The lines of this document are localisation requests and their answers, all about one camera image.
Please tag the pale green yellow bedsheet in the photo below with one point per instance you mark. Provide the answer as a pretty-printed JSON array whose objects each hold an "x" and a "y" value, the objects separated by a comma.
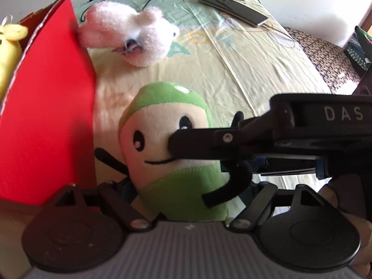
[{"x": 232, "y": 64}]

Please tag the red cardboard box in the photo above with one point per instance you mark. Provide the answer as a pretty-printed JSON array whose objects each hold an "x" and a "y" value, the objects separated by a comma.
[{"x": 49, "y": 107}]

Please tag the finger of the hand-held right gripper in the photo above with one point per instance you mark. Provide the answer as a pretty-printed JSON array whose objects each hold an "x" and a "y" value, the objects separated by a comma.
[
  {"x": 284, "y": 170},
  {"x": 203, "y": 144}
]

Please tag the yellow plush toy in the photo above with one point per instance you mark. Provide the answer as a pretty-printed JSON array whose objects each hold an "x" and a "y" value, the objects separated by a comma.
[{"x": 8, "y": 55}]

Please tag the dark wooden furniture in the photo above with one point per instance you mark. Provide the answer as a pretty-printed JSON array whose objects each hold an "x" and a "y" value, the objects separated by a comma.
[{"x": 366, "y": 84}]

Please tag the green patterned cushion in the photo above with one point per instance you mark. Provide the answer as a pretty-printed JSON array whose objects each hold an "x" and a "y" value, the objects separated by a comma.
[{"x": 359, "y": 52}]

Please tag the pink fluffy plush toy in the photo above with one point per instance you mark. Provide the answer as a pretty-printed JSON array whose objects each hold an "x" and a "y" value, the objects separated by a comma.
[{"x": 116, "y": 23}]

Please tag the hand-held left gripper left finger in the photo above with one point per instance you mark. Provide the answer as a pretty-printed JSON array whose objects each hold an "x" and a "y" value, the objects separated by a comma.
[{"x": 116, "y": 198}]

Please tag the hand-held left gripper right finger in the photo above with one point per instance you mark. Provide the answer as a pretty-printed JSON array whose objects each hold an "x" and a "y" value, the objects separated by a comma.
[{"x": 257, "y": 206}]

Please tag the person's right hand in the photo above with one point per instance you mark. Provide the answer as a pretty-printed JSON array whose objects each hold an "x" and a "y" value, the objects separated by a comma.
[{"x": 328, "y": 193}]

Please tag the brown patterned chair cushion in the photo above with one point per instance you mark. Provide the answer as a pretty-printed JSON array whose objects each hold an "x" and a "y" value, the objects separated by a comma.
[{"x": 328, "y": 64}]

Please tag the black smartphone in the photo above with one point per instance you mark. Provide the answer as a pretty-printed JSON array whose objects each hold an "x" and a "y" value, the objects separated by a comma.
[{"x": 232, "y": 7}]

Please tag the green bean plush toy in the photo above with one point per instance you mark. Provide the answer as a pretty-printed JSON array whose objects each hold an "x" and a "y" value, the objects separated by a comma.
[{"x": 180, "y": 186}]

